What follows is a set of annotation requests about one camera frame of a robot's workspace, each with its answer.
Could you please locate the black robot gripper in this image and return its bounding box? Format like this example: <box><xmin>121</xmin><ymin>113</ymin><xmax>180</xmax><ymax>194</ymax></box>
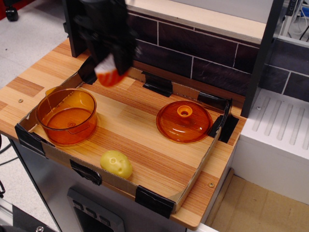
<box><xmin>74</xmin><ymin>0</ymin><xmax>137</xmax><ymax>75</ymax></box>

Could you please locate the orange and white toy sushi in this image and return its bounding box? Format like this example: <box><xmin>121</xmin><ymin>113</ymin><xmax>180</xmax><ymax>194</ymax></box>
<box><xmin>94</xmin><ymin>54</ymin><xmax>128</xmax><ymax>87</ymax></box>

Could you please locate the cardboard fence with black tape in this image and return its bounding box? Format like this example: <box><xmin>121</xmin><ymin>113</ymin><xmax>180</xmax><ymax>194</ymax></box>
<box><xmin>16</xmin><ymin>57</ymin><xmax>245</xmax><ymax>220</ymax></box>

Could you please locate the orange transparent plastic pot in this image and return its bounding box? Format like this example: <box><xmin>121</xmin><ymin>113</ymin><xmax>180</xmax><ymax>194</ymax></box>
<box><xmin>35</xmin><ymin>87</ymin><xmax>97</xmax><ymax>145</ymax></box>

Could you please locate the orange transparent pot lid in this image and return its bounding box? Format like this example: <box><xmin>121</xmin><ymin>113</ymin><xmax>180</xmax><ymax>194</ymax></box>
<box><xmin>156</xmin><ymin>101</ymin><xmax>213</xmax><ymax>144</ymax></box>

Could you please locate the yellow toy potato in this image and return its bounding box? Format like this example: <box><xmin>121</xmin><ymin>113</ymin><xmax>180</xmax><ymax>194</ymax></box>
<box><xmin>100</xmin><ymin>150</ymin><xmax>133</xmax><ymax>179</ymax></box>

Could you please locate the black caster wheel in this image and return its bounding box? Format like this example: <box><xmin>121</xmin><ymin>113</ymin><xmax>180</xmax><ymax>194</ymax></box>
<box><xmin>5</xmin><ymin>6</ymin><xmax>19</xmax><ymax>22</ymax></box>

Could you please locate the grey oven control panel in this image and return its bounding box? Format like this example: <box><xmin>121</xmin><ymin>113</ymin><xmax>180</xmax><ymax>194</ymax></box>
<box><xmin>67</xmin><ymin>188</ymin><xmax>125</xmax><ymax>232</ymax></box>

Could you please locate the white ribbed sink drainer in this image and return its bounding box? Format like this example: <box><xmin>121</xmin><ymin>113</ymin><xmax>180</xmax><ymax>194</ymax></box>
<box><xmin>232</xmin><ymin>89</ymin><xmax>309</xmax><ymax>204</ymax></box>

